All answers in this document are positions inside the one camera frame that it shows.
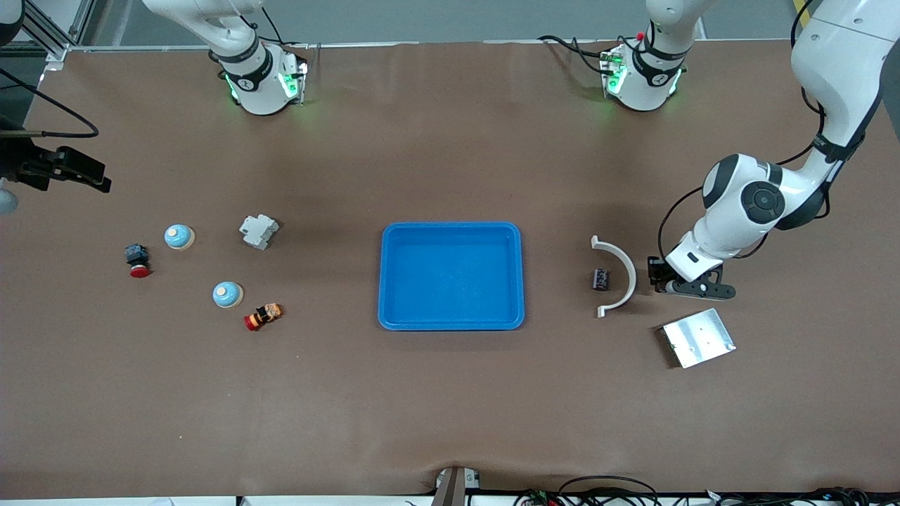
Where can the brown table cover mat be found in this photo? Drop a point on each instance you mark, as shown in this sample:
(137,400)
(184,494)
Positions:
(450,407)

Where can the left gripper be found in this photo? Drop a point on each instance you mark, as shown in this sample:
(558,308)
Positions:
(657,270)

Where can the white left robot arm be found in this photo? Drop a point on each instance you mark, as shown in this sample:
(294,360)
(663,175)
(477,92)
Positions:
(745,204)

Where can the blue dome bell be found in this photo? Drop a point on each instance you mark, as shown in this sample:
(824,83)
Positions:
(179,237)
(228,294)

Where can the red orange emergency stop button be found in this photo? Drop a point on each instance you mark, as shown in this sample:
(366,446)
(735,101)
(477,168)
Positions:
(263,317)

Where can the white curved plastic bracket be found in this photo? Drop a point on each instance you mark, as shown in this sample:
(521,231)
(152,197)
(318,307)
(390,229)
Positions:
(629,270)

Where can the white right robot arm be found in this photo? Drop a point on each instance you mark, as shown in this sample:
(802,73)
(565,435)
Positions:
(256,91)

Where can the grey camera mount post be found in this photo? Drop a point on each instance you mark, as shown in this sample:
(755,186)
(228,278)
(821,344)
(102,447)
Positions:
(450,488)

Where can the silver metal plate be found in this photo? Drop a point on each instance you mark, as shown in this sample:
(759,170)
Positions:
(698,339)

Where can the red mushroom button blue base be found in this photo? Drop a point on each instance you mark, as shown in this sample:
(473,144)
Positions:
(138,258)

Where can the white circuit breaker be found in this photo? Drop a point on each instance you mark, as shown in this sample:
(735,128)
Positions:
(259,232)

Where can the small black finned capacitor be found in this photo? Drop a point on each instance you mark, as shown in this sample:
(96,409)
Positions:
(600,280)

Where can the aluminium frame strut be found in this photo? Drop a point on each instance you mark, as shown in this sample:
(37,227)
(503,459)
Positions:
(53,35)

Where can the blue plastic tray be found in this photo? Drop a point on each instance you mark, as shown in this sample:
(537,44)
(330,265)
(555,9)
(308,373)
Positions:
(450,281)

